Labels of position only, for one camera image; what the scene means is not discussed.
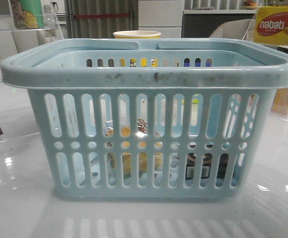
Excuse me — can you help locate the packaged bread with brown label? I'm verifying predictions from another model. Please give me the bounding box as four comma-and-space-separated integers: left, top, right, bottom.
104, 119, 163, 176

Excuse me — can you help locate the black tissue pack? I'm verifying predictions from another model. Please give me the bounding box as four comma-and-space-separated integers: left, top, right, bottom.
171, 153, 229, 181

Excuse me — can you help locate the light blue plastic basket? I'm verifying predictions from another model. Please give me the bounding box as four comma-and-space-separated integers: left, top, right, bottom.
1, 38, 288, 199

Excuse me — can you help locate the yellow paper cup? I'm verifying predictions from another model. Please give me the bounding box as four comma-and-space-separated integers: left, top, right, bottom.
113, 30, 161, 39

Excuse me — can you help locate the white cabinet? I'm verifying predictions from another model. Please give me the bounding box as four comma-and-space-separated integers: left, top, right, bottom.
138, 0, 184, 38

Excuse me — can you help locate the beige chair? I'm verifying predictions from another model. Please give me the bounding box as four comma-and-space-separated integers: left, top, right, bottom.
210, 19, 255, 40

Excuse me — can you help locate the orange wafer box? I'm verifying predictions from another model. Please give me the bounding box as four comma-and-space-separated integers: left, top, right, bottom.
271, 88, 288, 116

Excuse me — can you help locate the green cartoon snack package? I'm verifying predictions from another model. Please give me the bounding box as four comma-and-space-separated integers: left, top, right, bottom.
10, 0, 45, 29

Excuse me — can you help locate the yellow nabati wafer box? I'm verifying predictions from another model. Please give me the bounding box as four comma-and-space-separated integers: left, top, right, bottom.
253, 6, 288, 45

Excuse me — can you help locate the clear acrylic display shelf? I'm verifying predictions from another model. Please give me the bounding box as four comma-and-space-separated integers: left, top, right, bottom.
0, 0, 66, 64

